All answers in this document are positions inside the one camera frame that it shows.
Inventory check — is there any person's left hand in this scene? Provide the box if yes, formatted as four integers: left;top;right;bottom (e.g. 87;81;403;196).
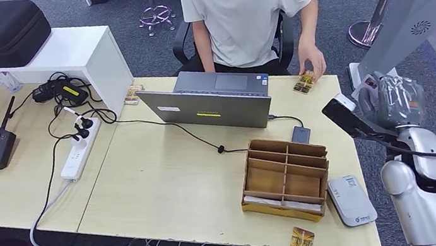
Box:
295;38;329;85

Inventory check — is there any person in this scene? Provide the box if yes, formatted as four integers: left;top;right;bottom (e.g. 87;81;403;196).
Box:
162;0;329;101

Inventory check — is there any white card reader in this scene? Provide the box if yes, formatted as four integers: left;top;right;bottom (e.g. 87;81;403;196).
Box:
325;172;380;231

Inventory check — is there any chrome stanchion base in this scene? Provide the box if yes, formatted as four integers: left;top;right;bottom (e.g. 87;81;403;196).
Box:
346;18;386;52

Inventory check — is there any small black external drive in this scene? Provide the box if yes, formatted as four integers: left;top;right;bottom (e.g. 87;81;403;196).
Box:
289;124;314;147

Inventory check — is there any grey laptop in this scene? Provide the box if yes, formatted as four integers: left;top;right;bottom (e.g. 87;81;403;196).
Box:
133;60;276;145

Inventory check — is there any wooden compartment organizer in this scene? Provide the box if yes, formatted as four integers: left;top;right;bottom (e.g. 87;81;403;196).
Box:
233;129;338;233

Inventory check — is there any black office chair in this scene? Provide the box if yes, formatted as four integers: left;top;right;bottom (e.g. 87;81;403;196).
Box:
168;6;299;90

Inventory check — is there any white paper sheet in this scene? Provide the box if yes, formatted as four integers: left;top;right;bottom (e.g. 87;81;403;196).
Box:
244;186;323;222

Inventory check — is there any chrome stool base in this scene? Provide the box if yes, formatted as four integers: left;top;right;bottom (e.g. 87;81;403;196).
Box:
126;0;179;40

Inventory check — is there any white desk shelf riser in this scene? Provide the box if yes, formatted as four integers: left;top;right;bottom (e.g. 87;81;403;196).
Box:
0;18;139;133

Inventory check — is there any black power plug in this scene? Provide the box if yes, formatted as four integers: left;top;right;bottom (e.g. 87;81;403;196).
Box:
71;123;91;141
72;114;95;131

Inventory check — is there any black power adapter yellow label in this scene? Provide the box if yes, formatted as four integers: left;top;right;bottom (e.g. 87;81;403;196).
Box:
53;76;91;109

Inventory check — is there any white power strip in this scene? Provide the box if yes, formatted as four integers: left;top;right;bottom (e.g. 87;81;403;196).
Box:
52;116;108;185

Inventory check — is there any clear plastic bottle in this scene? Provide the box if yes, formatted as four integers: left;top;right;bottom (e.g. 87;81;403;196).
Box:
0;67;25;95

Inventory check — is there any black drive cable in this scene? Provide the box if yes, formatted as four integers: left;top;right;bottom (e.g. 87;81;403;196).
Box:
268;110;305;132

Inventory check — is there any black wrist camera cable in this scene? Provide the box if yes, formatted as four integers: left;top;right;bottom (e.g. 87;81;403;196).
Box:
353;119;436;175

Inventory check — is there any black laptop power cable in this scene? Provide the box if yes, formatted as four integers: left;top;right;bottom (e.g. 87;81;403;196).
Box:
90;90;250;171

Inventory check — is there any black mains cable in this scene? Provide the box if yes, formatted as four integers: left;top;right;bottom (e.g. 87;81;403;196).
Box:
20;131;91;246

